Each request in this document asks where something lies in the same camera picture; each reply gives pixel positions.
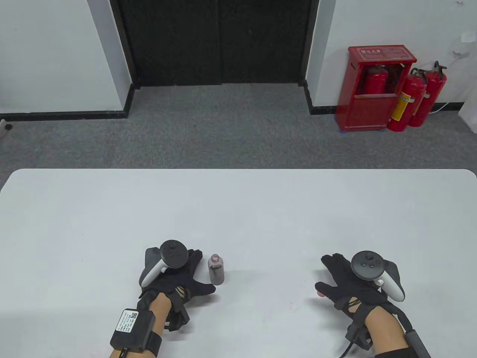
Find person's right hand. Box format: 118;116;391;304
315;254;392;314

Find person's left hand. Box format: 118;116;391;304
139;248;217;303

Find clear soy sauce bottle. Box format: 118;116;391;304
208;254;225;286

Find person's left forearm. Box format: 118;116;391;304
108;293;174;358

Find person's right forearm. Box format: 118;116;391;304
363;306;414;358

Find black and white right controller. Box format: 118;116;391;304
350;251;406;302

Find black and white controller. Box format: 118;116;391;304
141;240;189;288
350;251;406;302

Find black and white left controller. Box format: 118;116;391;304
141;240;189;288

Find red fire extinguisher cabinet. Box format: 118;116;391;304
335;45;417;133

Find red fire extinguisher yellow label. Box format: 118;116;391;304
387;68;428;132

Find black double door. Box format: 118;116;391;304
110;0;320;89

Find black cable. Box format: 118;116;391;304
337;336;354;358

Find black wrist camera box labelled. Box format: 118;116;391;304
110;309;162;353

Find black wrist camera box plain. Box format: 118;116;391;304
404;328;433;358

